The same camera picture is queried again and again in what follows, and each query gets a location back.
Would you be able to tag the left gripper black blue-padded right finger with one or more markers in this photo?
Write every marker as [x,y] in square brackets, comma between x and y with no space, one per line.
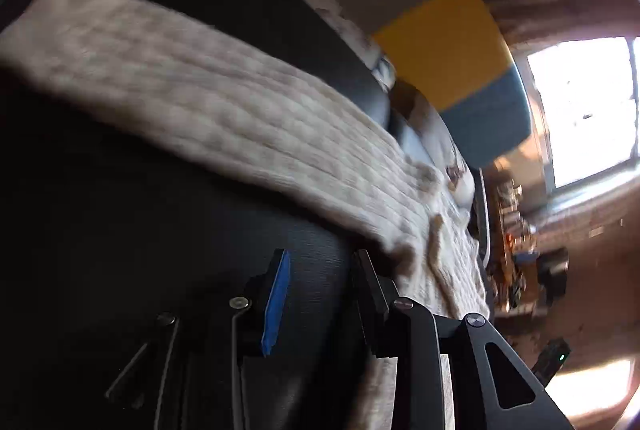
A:
[492,388]

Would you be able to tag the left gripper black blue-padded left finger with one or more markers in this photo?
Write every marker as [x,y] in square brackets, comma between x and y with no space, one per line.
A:
[189,372]

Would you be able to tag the cream knitted sweater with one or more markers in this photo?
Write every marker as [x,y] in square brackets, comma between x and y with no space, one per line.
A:
[218,101]

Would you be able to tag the cluttered wooden desk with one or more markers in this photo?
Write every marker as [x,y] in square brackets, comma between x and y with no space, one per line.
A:
[524,281]

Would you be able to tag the black leather padded bench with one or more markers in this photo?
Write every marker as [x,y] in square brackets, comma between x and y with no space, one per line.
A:
[102,232]

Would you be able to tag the white deer print pillow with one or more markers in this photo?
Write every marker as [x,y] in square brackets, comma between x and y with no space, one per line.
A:
[430,130]

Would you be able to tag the white geometric pattern pillow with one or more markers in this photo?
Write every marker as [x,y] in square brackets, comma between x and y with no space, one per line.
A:
[364,47]

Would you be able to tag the grey yellow teal headboard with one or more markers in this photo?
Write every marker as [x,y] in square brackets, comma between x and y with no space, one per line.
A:
[454,54]

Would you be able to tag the window with white frame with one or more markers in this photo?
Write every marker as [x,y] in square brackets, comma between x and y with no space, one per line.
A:
[589,92]

